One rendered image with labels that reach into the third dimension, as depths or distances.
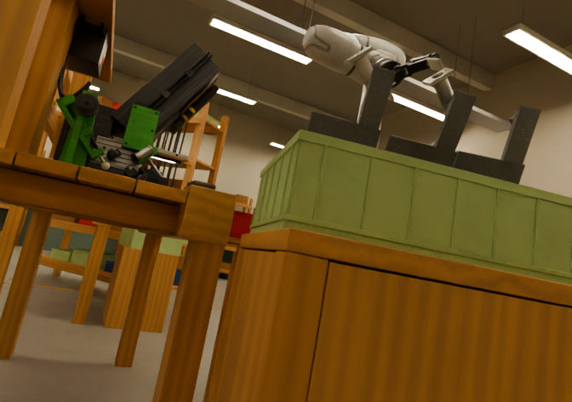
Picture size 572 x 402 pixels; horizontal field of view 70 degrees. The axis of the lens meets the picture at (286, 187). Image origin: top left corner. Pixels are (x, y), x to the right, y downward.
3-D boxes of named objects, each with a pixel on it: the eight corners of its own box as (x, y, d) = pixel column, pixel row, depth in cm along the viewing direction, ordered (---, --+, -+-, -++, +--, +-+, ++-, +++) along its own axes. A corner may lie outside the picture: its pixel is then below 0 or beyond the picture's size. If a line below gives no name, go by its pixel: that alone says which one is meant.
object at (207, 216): (161, 236, 253) (167, 212, 255) (227, 246, 116) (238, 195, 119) (138, 232, 248) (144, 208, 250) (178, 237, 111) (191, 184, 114)
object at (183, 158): (181, 167, 203) (183, 161, 204) (187, 162, 189) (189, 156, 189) (98, 146, 189) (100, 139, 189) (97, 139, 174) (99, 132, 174)
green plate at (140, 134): (147, 160, 176) (156, 119, 184) (150, 152, 169) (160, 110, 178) (119, 154, 172) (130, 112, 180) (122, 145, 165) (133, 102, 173)
